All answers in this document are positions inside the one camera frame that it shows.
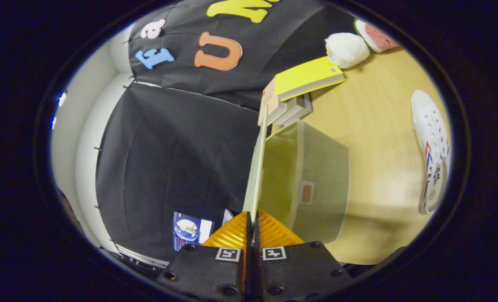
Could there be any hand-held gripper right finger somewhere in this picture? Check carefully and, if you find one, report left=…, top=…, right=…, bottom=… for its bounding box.
left=253, top=210, right=353, bottom=302

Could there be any dark spine book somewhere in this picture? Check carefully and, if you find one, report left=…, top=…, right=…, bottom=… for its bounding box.
left=283, top=93, right=315, bottom=126
left=273, top=97, right=308, bottom=126

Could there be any white canvas shoe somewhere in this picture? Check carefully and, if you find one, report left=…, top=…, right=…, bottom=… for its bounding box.
left=411, top=90, right=451, bottom=216

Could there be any tan cover book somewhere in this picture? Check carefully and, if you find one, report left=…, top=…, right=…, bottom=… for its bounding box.
left=257, top=78, right=288, bottom=127

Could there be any white duck plush toy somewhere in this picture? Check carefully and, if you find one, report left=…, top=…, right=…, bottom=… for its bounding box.
left=324, top=32, right=371, bottom=70

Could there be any yellow cover book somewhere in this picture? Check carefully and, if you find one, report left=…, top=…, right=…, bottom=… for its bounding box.
left=274, top=56, right=346, bottom=102

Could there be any watermelon slice plush toy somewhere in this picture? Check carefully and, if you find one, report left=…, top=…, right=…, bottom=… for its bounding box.
left=353, top=18, right=400, bottom=54

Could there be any computer monitor screen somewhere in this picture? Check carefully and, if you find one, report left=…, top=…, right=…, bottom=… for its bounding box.
left=173, top=211, right=214, bottom=252

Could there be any green fabric storage box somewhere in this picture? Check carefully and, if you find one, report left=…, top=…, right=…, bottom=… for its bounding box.
left=243, top=105, right=351, bottom=245

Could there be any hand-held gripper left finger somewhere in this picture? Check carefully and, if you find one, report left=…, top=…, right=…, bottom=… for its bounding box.
left=156, top=211, right=254, bottom=302

